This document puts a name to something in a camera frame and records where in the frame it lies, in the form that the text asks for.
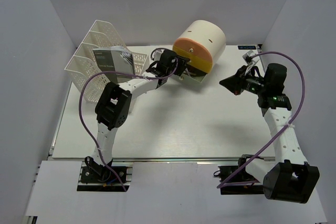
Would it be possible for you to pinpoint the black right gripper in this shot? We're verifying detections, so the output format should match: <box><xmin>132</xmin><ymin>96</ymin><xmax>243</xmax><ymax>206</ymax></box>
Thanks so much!
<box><xmin>220</xmin><ymin>65</ymin><xmax>268</xmax><ymax>95</ymax></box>

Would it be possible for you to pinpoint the orange drawer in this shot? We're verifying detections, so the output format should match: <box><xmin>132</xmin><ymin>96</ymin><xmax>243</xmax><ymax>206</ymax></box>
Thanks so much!
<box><xmin>173</xmin><ymin>38</ymin><xmax>213</xmax><ymax>62</ymax></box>

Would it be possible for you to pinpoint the yellow drawer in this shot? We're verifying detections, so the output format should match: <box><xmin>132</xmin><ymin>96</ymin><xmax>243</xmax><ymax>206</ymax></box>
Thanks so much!
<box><xmin>173</xmin><ymin>49</ymin><xmax>213</xmax><ymax>73</ymax></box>

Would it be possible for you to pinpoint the cream round drawer cabinet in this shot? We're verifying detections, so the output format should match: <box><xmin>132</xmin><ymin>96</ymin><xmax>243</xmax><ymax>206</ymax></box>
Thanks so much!
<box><xmin>176</xmin><ymin>20</ymin><xmax>226</xmax><ymax>68</ymax></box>

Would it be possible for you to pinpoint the grey setup guide booklet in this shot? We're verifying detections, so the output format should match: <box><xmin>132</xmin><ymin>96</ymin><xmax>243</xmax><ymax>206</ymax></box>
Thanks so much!
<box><xmin>92</xmin><ymin>46</ymin><xmax>135</xmax><ymax>83</ymax></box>

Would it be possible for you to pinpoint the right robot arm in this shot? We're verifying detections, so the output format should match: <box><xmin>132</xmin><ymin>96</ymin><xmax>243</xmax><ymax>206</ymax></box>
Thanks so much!
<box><xmin>218</xmin><ymin>63</ymin><xmax>320</xmax><ymax>204</ymax></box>

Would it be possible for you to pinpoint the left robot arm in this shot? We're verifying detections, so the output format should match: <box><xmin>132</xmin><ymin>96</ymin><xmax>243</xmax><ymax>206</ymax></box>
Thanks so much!
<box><xmin>85</xmin><ymin>49</ymin><xmax>190</xmax><ymax>182</ymax></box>

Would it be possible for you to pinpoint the white perforated file organizer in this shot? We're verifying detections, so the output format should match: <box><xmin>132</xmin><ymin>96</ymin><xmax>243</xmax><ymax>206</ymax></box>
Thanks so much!
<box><xmin>64</xmin><ymin>19</ymin><xmax>151</xmax><ymax>114</ymax></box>

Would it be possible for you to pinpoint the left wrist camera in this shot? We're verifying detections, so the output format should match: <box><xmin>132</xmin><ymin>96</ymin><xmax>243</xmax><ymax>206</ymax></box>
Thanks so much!
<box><xmin>150</xmin><ymin>48</ymin><xmax>165</xmax><ymax>61</ymax></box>

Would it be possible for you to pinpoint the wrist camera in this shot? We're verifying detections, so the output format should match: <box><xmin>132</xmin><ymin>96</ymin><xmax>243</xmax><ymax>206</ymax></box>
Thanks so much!
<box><xmin>242</xmin><ymin>50</ymin><xmax>260</xmax><ymax>71</ymax></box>
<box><xmin>150</xmin><ymin>48</ymin><xmax>165</xmax><ymax>61</ymax></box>

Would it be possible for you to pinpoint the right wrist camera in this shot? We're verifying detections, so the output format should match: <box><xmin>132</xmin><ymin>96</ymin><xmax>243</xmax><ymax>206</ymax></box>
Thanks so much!
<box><xmin>242</xmin><ymin>50</ymin><xmax>260</xmax><ymax>71</ymax></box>

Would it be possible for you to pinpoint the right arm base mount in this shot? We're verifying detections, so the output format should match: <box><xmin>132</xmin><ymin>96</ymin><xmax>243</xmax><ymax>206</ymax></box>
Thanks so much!
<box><xmin>213</xmin><ymin>154</ymin><xmax>264</xmax><ymax>195</ymax></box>

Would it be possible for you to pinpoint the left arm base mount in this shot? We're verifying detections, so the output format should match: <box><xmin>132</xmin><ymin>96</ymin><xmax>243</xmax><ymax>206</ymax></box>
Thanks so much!
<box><xmin>77</xmin><ymin>156</ymin><xmax>132</xmax><ymax>193</ymax></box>

